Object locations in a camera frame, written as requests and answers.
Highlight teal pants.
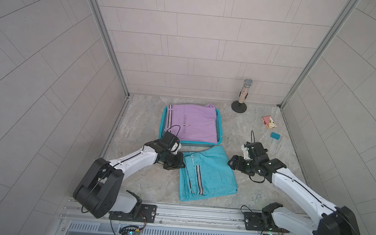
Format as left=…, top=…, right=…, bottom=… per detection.
left=179, top=146, right=238, bottom=202

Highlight purple pants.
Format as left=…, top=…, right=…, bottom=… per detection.
left=163, top=104, right=218, bottom=144

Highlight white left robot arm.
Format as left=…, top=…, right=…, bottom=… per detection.
left=73, top=131, right=185, bottom=221

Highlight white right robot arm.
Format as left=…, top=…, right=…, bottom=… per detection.
left=228, top=142, right=361, bottom=235

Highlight teal plastic basket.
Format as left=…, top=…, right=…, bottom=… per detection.
left=158, top=106, right=223, bottom=147

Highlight small teal block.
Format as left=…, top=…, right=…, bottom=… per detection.
left=270, top=132, right=281, bottom=140

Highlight small red box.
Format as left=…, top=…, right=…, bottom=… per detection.
left=262, top=116, right=278, bottom=129

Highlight bottle on black stand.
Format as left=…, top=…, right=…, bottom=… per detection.
left=231, top=79, right=253, bottom=114

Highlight left circuit board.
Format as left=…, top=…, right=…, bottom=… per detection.
left=118, top=225, right=142, bottom=235

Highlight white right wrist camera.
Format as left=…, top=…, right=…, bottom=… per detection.
left=241, top=144, right=254, bottom=160

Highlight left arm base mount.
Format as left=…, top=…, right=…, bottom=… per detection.
left=109, top=204, right=157, bottom=223

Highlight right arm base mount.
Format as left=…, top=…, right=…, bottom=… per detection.
left=243, top=211, right=282, bottom=233

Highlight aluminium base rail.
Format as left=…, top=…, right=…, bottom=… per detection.
left=59, top=198, right=295, bottom=235

